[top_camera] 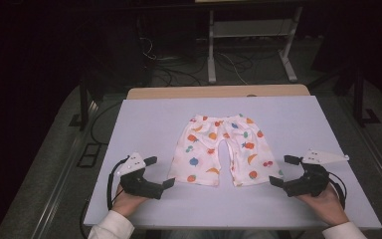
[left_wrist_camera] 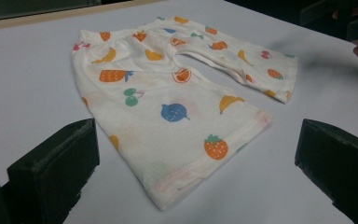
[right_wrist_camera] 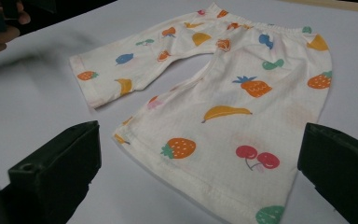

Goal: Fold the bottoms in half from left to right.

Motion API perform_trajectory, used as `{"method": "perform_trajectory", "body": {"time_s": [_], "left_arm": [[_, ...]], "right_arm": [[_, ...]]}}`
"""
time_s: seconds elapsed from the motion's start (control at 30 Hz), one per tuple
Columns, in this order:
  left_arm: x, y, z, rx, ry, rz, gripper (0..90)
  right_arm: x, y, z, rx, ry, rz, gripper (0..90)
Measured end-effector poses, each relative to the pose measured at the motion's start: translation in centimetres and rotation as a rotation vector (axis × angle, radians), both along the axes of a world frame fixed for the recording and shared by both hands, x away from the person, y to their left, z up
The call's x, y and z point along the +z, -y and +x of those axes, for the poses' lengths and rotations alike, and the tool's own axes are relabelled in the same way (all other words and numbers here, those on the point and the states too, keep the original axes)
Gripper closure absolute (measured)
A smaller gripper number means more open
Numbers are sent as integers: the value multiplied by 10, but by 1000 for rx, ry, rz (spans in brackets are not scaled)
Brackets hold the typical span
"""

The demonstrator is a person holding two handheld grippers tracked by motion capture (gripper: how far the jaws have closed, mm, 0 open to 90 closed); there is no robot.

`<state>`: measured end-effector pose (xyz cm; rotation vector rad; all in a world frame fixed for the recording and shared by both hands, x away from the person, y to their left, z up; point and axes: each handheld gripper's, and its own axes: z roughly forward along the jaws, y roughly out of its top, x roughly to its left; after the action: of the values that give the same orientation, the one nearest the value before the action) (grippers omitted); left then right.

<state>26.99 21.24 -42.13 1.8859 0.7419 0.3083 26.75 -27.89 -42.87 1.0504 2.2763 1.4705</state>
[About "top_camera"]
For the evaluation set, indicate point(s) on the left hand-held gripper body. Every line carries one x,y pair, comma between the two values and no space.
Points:
136,184

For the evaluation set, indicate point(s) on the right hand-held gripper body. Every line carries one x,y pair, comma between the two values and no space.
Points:
311,182

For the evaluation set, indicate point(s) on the white fruit print pants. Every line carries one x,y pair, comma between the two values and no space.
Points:
212,156

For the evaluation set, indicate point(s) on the person's left hand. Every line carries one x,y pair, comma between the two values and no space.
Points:
126,202

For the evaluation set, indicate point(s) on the person's right hand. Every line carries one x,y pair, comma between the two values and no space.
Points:
326,205

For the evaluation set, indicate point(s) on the pale lilac table board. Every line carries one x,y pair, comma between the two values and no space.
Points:
152,126

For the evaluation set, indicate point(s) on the black floor outlet cover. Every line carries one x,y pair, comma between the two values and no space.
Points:
89,155

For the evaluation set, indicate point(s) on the wooden table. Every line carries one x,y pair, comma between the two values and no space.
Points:
185,91

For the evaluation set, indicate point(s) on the black metal stand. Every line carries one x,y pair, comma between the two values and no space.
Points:
359,99
84,99

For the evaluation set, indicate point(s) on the white metal desk frame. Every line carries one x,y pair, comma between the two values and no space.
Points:
252,29

